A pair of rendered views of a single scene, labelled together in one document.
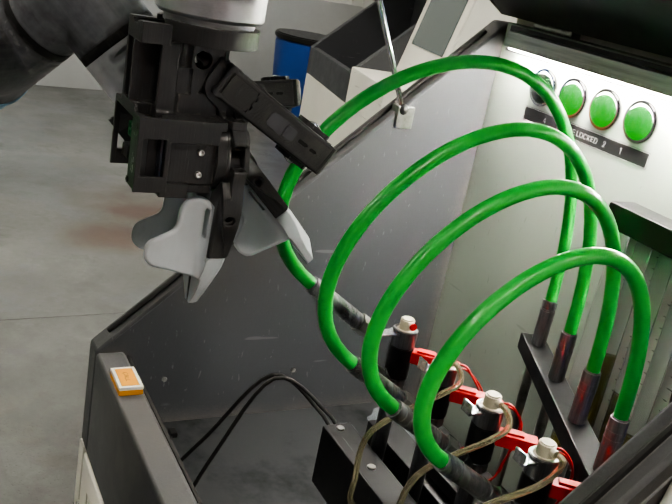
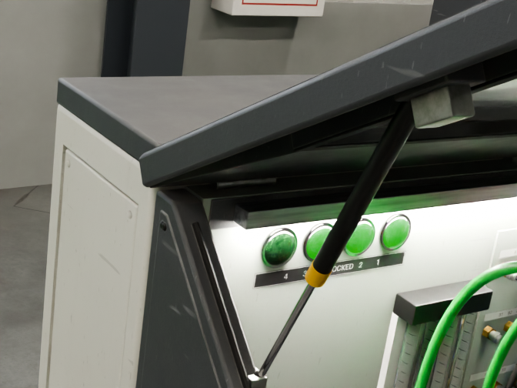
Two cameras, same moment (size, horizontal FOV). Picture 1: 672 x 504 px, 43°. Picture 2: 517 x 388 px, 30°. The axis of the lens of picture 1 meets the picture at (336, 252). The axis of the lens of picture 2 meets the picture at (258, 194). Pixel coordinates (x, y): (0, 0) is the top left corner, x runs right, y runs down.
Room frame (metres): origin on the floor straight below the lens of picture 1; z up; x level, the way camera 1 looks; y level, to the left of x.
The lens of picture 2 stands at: (1.31, 0.79, 1.81)
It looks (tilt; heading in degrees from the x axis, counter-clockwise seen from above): 20 degrees down; 264
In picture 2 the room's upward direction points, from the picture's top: 8 degrees clockwise
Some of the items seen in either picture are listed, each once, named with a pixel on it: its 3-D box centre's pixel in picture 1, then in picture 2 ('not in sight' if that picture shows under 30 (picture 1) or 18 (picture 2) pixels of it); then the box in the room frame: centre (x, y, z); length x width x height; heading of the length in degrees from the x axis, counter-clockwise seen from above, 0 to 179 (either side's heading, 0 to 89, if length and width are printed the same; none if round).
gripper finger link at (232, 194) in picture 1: (219, 198); not in sight; (0.59, 0.09, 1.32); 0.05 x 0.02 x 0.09; 30
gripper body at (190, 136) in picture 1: (188, 107); not in sight; (0.59, 0.12, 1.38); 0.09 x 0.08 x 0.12; 120
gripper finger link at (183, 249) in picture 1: (182, 253); not in sight; (0.58, 0.11, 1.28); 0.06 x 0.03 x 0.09; 120
